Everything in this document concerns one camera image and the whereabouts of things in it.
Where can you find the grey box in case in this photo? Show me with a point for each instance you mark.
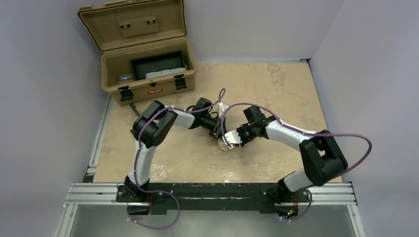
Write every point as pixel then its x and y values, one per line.
pixel 164 72

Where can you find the metal can in case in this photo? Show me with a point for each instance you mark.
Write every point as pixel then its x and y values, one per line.
pixel 127 77

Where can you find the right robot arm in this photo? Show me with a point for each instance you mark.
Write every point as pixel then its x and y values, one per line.
pixel 321 156

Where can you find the black tray in case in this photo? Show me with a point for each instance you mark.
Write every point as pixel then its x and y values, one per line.
pixel 160 62

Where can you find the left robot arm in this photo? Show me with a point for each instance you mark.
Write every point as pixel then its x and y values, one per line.
pixel 153 126

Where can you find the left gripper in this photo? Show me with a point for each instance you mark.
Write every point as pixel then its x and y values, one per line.
pixel 215 128

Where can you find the black hex key tool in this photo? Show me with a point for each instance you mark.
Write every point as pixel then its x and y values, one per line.
pixel 133 107

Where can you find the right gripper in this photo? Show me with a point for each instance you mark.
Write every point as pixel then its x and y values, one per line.
pixel 242 136

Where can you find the beige folding umbrella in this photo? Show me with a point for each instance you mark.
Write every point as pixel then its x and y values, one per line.
pixel 225 147

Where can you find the aluminium frame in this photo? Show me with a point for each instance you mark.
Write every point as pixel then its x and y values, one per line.
pixel 105 194

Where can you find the tan hard case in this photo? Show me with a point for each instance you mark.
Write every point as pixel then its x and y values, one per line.
pixel 130 29

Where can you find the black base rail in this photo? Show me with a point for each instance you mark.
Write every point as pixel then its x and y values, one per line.
pixel 265 198

